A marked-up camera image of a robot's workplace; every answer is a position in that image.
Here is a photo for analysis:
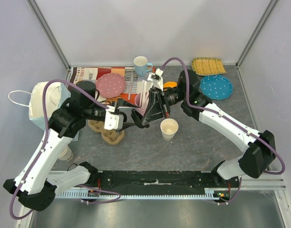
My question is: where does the black plastic cup lid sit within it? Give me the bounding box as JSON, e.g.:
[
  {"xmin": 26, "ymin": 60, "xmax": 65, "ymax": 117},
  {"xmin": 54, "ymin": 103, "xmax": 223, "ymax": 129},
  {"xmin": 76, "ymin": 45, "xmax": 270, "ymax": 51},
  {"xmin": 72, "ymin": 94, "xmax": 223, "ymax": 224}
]
[{"xmin": 131, "ymin": 109, "xmax": 146, "ymax": 128}]

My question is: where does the white paper coffee cup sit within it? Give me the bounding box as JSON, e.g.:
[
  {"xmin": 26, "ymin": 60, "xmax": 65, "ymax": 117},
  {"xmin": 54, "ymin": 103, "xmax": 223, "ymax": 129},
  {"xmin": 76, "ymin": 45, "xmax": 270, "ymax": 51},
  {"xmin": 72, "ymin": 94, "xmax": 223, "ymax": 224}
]
[{"xmin": 160, "ymin": 118, "xmax": 179, "ymax": 141}]

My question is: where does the light blue paper bag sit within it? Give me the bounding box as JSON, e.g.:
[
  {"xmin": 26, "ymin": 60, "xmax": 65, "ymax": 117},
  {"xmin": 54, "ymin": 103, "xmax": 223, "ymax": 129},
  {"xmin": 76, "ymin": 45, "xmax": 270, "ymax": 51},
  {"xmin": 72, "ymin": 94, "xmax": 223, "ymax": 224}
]
[{"xmin": 8, "ymin": 81, "xmax": 79, "ymax": 143}]

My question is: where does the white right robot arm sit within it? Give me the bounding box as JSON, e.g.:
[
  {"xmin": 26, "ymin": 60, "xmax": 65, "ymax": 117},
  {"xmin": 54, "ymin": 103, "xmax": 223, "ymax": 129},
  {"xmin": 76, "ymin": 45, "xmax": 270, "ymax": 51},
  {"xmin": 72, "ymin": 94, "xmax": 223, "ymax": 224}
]
[{"xmin": 131, "ymin": 69, "xmax": 276, "ymax": 187}]

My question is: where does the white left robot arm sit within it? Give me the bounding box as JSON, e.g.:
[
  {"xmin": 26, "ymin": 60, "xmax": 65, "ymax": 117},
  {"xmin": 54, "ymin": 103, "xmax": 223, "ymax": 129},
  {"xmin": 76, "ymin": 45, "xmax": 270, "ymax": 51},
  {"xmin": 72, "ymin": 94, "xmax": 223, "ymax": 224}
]
[{"xmin": 3, "ymin": 80, "xmax": 132, "ymax": 211}]

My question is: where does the pink straw holder cup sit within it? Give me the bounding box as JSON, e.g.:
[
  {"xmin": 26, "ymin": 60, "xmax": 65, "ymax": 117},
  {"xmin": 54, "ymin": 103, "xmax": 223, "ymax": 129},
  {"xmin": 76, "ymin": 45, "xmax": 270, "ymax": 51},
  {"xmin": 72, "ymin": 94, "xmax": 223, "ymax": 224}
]
[{"xmin": 135, "ymin": 92, "xmax": 149, "ymax": 116}]

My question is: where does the white wrapped straw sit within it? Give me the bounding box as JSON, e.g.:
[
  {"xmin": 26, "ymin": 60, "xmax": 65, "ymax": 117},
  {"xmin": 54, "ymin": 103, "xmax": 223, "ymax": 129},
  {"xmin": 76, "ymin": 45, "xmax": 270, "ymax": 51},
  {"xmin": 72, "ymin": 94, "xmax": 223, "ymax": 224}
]
[{"xmin": 141, "ymin": 80, "xmax": 147, "ymax": 108}]

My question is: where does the brown cardboard cup carrier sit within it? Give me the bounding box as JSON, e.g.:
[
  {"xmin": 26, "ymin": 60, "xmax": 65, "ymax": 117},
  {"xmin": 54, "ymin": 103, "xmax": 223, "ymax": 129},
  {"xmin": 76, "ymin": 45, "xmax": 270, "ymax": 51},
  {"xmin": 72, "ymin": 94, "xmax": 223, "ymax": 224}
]
[{"xmin": 88, "ymin": 120, "xmax": 125, "ymax": 145}]

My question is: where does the pink polka dot plate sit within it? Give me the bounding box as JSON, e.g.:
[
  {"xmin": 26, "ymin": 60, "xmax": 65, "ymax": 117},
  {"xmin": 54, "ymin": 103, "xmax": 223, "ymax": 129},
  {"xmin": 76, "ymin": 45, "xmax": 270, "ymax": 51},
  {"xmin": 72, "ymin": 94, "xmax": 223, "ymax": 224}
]
[{"xmin": 96, "ymin": 73, "xmax": 126, "ymax": 98}]

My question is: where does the colourful striped placemat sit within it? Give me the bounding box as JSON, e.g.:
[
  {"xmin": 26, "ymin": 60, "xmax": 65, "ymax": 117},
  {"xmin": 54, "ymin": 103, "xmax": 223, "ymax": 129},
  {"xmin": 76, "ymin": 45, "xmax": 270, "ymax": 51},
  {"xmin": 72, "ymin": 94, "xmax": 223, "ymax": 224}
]
[{"xmin": 70, "ymin": 66, "xmax": 153, "ymax": 109}]

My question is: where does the orange bowl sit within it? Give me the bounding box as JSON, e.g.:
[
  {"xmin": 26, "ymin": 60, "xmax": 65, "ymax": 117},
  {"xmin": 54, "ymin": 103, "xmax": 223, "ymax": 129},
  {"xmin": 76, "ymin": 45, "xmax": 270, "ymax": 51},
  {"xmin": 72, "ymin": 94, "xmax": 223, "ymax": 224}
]
[{"xmin": 163, "ymin": 81, "xmax": 177, "ymax": 91}]

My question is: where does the grey table knife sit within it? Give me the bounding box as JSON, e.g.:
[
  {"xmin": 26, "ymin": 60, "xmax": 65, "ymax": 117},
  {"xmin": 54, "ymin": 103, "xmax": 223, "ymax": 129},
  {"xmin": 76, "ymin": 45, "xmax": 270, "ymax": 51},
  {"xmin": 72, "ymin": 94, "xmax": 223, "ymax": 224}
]
[{"xmin": 128, "ymin": 71, "xmax": 134, "ymax": 100}]

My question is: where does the light blue mug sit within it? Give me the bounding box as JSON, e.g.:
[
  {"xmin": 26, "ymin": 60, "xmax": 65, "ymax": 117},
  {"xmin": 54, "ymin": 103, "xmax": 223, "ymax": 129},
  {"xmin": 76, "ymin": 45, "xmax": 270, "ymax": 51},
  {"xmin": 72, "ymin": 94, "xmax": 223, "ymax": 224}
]
[{"xmin": 134, "ymin": 56, "xmax": 153, "ymax": 76}]

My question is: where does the yellow woven tray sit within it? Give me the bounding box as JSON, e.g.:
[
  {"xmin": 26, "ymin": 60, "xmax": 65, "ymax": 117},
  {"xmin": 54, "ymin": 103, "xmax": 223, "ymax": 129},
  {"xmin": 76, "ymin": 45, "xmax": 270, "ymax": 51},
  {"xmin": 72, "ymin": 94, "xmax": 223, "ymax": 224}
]
[{"xmin": 191, "ymin": 57, "xmax": 226, "ymax": 76}]

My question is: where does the blue polka dot plate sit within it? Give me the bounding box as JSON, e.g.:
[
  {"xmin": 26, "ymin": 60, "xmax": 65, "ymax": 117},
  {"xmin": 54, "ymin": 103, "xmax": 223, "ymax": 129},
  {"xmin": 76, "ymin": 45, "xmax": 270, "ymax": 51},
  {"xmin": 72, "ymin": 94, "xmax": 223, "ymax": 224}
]
[{"xmin": 200, "ymin": 75, "xmax": 233, "ymax": 100}]

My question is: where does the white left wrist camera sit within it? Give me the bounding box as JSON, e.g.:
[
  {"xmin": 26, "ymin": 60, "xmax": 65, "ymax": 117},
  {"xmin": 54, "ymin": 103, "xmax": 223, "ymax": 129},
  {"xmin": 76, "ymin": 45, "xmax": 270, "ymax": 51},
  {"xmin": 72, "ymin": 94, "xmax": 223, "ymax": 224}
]
[{"xmin": 104, "ymin": 105, "xmax": 118, "ymax": 130}]

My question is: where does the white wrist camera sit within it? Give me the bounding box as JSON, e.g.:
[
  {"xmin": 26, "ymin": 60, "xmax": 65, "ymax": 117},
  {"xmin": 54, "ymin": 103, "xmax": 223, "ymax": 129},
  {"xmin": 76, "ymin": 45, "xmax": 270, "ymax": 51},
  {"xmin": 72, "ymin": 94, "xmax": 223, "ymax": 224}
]
[
  {"xmin": 147, "ymin": 68, "xmax": 163, "ymax": 91},
  {"xmin": 104, "ymin": 105, "xmax": 118, "ymax": 130}
]

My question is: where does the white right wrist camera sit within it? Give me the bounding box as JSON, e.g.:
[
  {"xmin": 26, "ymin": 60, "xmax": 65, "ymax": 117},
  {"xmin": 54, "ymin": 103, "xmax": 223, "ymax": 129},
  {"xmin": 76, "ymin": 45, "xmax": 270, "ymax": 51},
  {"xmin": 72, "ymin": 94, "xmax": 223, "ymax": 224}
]
[{"xmin": 147, "ymin": 68, "xmax": 163, "ymax": 91}]

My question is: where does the silver fork pink handle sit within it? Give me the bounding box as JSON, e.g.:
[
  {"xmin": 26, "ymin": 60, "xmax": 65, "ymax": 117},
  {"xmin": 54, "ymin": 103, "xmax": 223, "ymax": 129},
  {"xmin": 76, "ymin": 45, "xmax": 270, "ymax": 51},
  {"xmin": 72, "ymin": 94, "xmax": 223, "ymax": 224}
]
[{"xmin": 88, "ymin": 68, "xmax": 94, "ymax": 81}]

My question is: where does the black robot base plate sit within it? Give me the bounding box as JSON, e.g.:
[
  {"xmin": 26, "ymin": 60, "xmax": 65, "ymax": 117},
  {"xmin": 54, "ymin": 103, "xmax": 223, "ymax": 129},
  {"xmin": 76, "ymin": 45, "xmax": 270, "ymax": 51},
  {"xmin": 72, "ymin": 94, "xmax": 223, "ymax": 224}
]
[{"xmin": 85, "ymin": 171, "xmax": 239, "ymax": 195}]

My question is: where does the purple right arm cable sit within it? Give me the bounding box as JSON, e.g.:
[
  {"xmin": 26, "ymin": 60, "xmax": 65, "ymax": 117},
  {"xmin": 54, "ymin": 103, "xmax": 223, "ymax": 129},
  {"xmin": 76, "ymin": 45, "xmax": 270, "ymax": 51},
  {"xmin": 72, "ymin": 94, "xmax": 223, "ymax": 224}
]
[{"xmin": 161, "ymin": 57, "xmax": 285, "ymax": 206}]

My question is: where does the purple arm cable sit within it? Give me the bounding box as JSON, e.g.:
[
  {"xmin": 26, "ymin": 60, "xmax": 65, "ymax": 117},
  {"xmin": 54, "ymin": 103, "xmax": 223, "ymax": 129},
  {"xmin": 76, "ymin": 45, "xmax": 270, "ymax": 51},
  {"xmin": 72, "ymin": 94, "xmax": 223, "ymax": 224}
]
[
  {"xmin": 161, "ymin": 57, "xmax": 285, "ymax": 206},
  {"xmin": 10, "ymin": 79, "xmax": 122, "ymax": 220}
]

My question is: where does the grey slotted cable duct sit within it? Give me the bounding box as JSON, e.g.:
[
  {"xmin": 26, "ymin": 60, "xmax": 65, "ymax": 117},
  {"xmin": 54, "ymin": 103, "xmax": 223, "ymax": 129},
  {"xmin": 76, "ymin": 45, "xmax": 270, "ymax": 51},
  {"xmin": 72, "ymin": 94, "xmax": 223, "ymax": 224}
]
[{"xmin": 56, "ymin": 188, "xmax": 230, "ymax": 200}]

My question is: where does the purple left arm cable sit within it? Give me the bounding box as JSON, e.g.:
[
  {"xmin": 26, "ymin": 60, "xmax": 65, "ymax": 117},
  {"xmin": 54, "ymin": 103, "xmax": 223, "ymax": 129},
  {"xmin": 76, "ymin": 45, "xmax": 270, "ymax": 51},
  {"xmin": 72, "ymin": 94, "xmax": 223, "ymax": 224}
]
[{"xmin": 10, "ymin": 79, "xmax": 122, "ymax": 220}]

